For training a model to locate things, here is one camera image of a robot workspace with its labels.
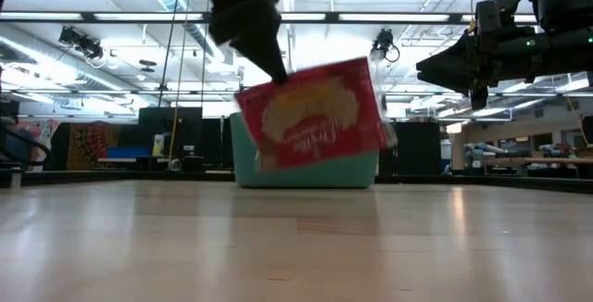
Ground cluttered workbench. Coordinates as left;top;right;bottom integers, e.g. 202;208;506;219
462;142;593;179

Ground patterned hanging cloth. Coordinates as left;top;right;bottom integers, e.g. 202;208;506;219
67;120;122;171

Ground black cabinet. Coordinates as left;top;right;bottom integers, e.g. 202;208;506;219
379;120;442;177

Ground black monitor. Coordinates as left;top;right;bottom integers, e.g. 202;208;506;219
137;106;204;159

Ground black ceiling camera rig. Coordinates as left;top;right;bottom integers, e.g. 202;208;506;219
58;26;105;61

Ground black overhead camera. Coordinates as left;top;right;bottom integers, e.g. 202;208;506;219
369;28;401;64

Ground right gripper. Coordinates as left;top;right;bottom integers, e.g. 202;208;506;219
415;28;542;111

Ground yellow hanging rope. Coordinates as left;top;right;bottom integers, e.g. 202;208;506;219
167;0;194;167

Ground teal plastic basket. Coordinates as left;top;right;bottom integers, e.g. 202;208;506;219
230;111;380;190

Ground red popcorn bag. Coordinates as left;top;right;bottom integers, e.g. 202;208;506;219
233;56;398;173

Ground blue box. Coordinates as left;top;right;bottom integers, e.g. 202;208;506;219
106;146;150;159

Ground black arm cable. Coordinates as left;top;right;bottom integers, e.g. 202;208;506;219
0;123;53;170

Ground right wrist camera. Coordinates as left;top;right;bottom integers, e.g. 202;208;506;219
474;0;521;34

